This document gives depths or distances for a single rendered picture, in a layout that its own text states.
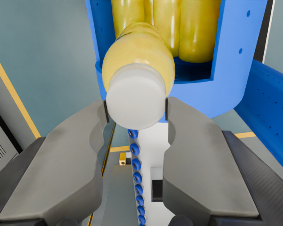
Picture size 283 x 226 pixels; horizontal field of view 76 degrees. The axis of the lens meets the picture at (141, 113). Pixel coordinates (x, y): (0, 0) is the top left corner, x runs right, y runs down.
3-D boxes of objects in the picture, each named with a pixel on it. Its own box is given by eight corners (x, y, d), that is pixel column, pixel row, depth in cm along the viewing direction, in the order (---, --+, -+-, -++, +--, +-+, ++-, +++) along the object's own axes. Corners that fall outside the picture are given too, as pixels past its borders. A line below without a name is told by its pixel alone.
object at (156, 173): (150, 171, 76) (151, 206, 62) (149, 164, 74) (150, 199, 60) (174, 170, 75) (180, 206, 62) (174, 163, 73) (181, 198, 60)
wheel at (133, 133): (134, 142, 60) (139, 139, 61) (133, 131, 58) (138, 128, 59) (127, 136, 64) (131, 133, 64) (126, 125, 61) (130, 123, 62)
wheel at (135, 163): (137, 173, 68) (142, 170, 69) (136, 164, 66) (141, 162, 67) (130, 166, 71) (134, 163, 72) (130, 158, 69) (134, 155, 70)
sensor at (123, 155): (121, 157, 76) (119, 166, 72) (120, 152, 75) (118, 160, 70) (139, 156, 76) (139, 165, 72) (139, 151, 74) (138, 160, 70)
